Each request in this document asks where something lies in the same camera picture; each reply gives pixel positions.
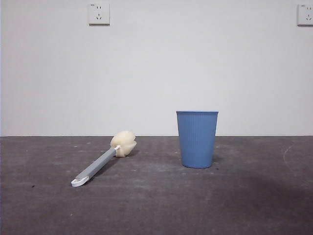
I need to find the grey-handled cream sponge cup brush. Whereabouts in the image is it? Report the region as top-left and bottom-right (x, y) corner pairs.
(71, 130), (137, 188)

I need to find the blue ribbed plastic cup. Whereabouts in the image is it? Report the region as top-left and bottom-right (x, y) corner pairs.
(176, 110), (219, 169)

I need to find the white wall socket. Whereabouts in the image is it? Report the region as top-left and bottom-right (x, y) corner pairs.
(89, 2), (111, 26)
(297, 3), (313, 26)

